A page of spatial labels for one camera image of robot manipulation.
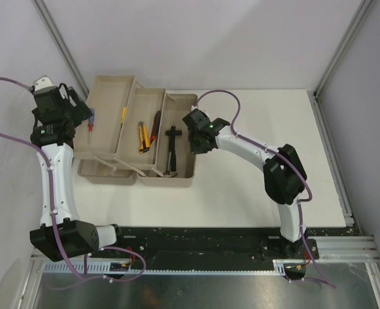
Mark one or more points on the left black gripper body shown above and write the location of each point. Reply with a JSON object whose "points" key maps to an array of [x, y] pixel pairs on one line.
{"points": [[69, 111]]}

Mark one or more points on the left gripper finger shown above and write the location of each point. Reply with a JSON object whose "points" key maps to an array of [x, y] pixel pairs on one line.
{"points": [[80, 105], [81, 115]]}

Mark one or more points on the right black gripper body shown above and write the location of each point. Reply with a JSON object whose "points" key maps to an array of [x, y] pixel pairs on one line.
{"points": [[197, 145]]}

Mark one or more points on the blue red handled screwdriver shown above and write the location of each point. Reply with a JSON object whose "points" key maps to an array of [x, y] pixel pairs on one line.
{"points": [[90, 125]]}

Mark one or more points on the black rubber mallet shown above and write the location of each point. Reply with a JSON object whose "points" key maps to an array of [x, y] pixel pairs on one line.
{"points": [[172, 133]]}

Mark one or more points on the red folding utility knife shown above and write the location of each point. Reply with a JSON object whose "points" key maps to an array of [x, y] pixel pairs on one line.
{"points": [[155, 126]]}

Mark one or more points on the beige plastic tool box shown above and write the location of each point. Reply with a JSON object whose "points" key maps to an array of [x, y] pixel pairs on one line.
{"points": [[113, 155]]}

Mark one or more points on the yellow black utility knife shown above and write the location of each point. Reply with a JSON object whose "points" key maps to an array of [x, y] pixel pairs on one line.
{"points": [[144, 138]]}

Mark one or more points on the black handled claw hammer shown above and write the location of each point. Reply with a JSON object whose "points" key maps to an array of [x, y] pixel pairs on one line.
{"points": [[171, 169]]}

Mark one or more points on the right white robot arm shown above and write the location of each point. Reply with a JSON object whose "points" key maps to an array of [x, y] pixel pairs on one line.
{"points": [[284, 175]]}

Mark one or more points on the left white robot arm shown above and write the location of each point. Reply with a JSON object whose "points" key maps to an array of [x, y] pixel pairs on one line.
{"points": [[62, 234]]}

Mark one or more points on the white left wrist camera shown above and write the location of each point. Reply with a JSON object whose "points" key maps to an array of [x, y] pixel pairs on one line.
{"points": [[43, 82]]}

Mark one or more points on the left aluminium frame post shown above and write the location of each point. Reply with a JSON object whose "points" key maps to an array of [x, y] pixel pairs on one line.
{"points": [[54, 32]]}

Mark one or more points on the aluminium frame post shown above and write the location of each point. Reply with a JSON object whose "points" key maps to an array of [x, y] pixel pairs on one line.
{"points": [[353, 28], [54, 32]]}

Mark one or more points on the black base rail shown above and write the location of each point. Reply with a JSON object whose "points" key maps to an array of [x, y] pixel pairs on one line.
{"points": [[175, 248]]}

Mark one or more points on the white slotted cable duct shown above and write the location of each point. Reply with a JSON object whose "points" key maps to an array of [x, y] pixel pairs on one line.
{"points": [[114, 268]]}

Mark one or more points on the right aluminium frame post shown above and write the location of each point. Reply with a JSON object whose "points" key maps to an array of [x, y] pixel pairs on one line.
{"points": [[353, 28]]}

